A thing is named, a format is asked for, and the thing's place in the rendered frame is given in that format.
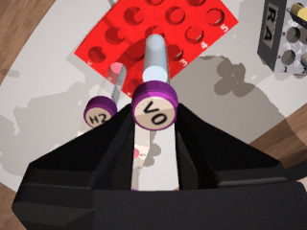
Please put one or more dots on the red tube rack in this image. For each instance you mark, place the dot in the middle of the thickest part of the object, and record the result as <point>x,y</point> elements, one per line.
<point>129,50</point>

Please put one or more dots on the white tube rack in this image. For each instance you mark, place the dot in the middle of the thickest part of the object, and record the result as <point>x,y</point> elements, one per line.
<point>141,140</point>

